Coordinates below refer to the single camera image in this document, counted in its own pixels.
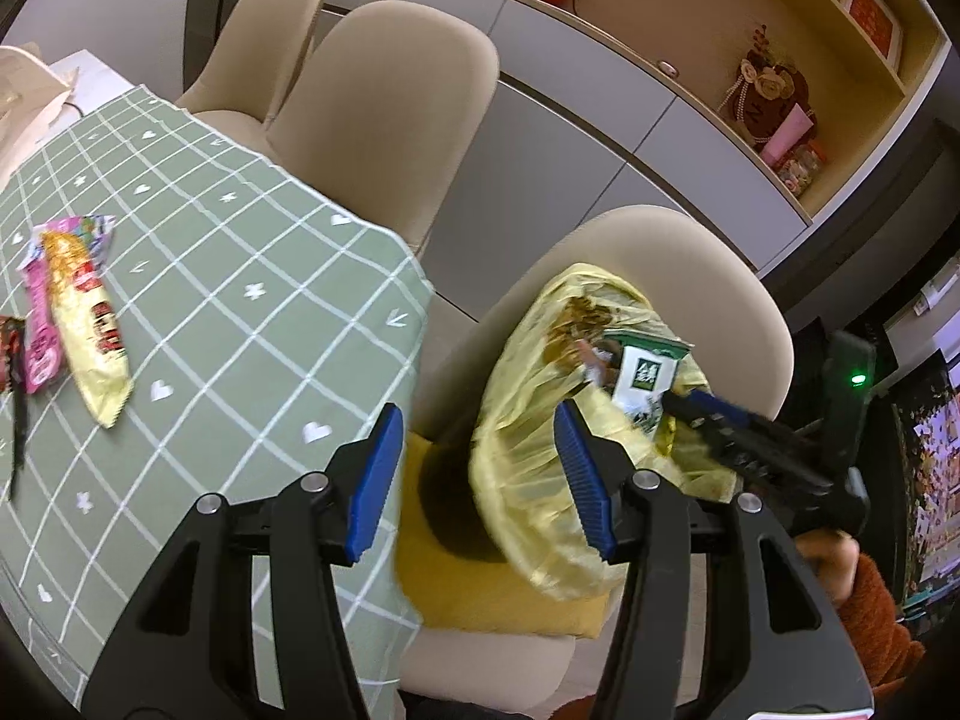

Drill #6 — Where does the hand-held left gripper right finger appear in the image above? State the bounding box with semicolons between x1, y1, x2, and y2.
553;399;878;720

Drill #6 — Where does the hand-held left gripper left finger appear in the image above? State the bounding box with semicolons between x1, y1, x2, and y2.
79;403;406;720

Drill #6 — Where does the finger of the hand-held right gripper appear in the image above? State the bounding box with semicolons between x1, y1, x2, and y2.
660;394;760;478
679;388;785;440

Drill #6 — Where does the green white carton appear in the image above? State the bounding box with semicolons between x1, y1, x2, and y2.
600;326;692;436

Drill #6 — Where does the black trash bin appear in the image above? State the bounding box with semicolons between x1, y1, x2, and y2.
420;442;518;563

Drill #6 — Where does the yellow trash bag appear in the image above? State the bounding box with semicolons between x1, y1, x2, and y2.
466;262;740;602

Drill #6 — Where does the person's right hand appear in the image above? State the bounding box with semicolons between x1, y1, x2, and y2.
793;529;860;601

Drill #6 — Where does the yellow seat cushion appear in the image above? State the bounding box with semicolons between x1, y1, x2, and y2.
394;431;612;642

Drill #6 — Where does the beige dining chair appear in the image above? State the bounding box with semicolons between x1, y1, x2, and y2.
174;0;327;128
401;204;796;717
262;0;501;256

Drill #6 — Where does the crumpled gold foil wrapper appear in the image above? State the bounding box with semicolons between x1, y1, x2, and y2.
544;289;623;361

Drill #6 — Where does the green checked tablecloth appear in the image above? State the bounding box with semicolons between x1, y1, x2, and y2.
0;84;436;713

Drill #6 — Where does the candy jar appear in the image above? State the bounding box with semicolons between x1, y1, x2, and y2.
776;144;826;197

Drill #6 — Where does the pink gift box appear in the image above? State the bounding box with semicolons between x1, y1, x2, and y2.
757;106;815;166

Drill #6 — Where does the gold snack wrapper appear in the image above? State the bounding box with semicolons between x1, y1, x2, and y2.
41;229;134;430

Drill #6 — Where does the large brown bouquet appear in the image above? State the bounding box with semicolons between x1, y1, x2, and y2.
724;24;815;151

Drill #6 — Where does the black wrapper strip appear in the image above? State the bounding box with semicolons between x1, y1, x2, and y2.
7;382;31;500

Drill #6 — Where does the long pink wrapper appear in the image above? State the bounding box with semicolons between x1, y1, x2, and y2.
19;259;65;396

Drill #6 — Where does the pink colourful snack wrapper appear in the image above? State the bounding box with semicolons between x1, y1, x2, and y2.
34;214;119;271

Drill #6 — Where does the dark red snack wrapper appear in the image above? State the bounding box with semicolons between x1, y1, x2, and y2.
0;315;27;395

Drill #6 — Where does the red framed picture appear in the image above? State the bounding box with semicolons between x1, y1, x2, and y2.
836;0;905;62

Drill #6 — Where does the beige mesh food cover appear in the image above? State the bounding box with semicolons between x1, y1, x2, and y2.
0;45;83;188

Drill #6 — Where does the white wall socket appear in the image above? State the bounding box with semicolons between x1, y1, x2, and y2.
915;255;960;312

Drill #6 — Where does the wooden wall shelf cabinet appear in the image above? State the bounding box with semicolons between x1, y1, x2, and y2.
281;0;950;275

